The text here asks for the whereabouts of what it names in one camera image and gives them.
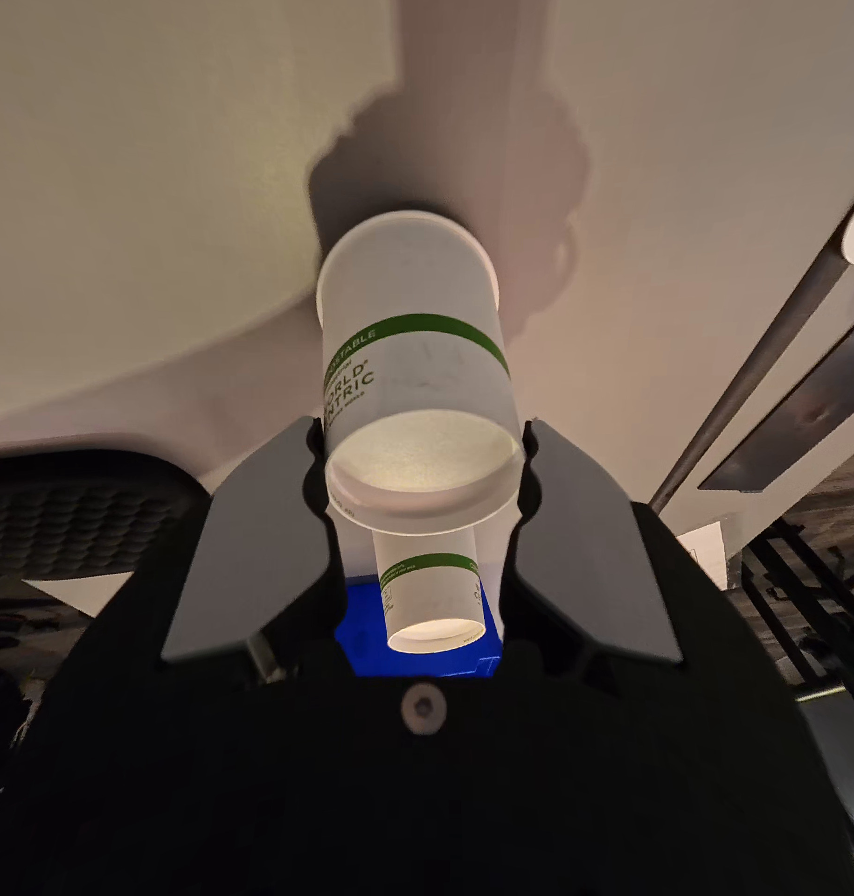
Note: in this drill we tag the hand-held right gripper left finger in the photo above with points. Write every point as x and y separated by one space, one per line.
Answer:
252 560

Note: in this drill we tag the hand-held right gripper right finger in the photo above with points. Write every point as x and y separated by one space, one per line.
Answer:
595 567

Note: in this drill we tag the blue plastic bin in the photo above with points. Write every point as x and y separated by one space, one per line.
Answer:
360 630

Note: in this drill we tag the stack of white cups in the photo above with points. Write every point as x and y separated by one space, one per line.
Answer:
427 595

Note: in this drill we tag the white green-striped paper cup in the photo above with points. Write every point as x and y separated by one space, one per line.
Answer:
413 364

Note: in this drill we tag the acrylic paper sign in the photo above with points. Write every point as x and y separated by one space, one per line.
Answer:
706 553

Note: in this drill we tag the black padded wrist rest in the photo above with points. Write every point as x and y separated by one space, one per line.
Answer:
84 511

